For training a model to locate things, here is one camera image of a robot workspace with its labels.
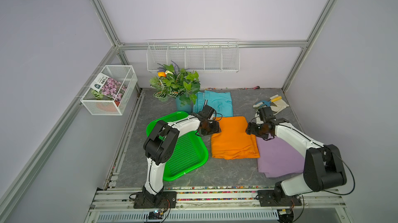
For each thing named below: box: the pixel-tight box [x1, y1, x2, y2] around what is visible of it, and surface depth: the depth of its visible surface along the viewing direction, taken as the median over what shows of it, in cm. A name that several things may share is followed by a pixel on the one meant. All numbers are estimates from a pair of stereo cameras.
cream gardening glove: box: [252, 94, 290, 116], surface depth 114 cm
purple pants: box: [256, 135, 306, 178], surface depth 84 cm
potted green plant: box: [149, 60, 201, 114], surface depth 81 cm
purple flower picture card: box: [89, 72, 129, 107], surface depth 75 cm
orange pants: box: [210, 115, 261, 160], surface depth 91 cm
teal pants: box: [192, 90, 234, 118], surface depth 111 cm
